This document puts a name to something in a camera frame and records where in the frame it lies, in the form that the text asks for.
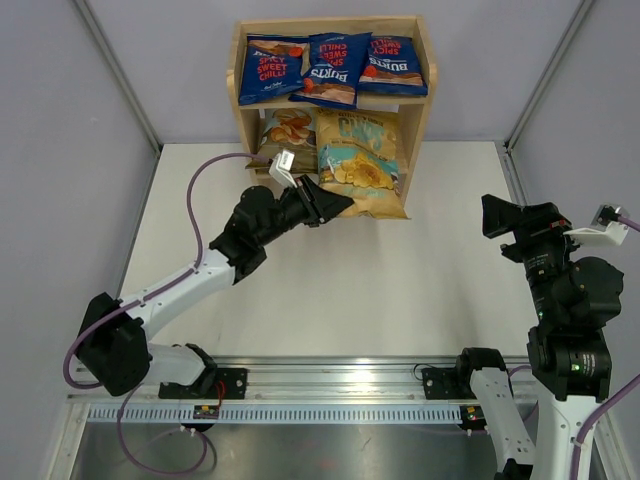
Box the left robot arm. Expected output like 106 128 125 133
71 175 354 398

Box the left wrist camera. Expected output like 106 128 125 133
269 149 297 188

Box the wooden two-tier shelf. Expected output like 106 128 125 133
226 15 438 199

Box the white slotted cable duct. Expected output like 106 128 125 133
88 403 462 425

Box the light blue cassava chips bag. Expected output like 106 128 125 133
245 108 318 174

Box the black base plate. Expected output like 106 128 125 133
158 367 249 400
413 364 477 400

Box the tan kettle chips bag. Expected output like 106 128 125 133
315 108 407 219

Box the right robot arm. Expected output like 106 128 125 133
453 194 629 479

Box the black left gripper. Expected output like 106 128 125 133
257 174 352 247

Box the aluminium mounting rail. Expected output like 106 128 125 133
63 356 460 404

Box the blue Burts chips bag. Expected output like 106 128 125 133
238 35 309 106
358 36 428 97
289 32 371 110

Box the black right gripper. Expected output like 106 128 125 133
483 193 590 323

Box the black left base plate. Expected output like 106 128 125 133
158 367 249 400

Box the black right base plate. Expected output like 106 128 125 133
413 364 477 400

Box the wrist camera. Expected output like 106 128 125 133
269 149 297 188
564 203 629 247

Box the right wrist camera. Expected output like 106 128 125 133
564 203 629 247

